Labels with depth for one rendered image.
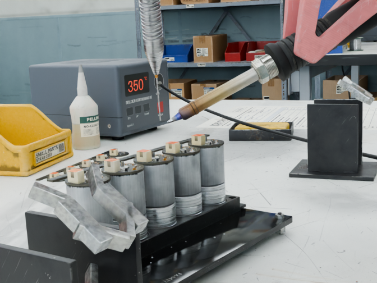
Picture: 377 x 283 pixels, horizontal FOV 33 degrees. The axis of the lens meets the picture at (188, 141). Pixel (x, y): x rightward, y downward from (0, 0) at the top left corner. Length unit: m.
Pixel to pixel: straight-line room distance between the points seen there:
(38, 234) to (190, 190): 0.18
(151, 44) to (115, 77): 0.44
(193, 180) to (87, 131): 0.36
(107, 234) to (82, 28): 5.69
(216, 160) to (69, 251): 0.21
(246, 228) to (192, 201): 0.04
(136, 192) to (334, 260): 0.13
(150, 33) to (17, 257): 0.17
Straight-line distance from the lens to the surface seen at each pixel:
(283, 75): 0.38
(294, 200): 0.52
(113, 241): 0.19
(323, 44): 0.38
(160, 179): 0.38
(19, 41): 6.27
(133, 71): 0.80
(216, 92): 0.38
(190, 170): 0.40
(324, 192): 0.54
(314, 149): 0.59
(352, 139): 0.58
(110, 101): 0.79
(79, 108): 0.75
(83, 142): 0.75
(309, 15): 0.38
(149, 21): 0.34
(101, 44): 5.78
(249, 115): 0.96
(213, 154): 0.42
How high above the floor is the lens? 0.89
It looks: 11 degrees down
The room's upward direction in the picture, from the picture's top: 3 degrees counter-clockwise
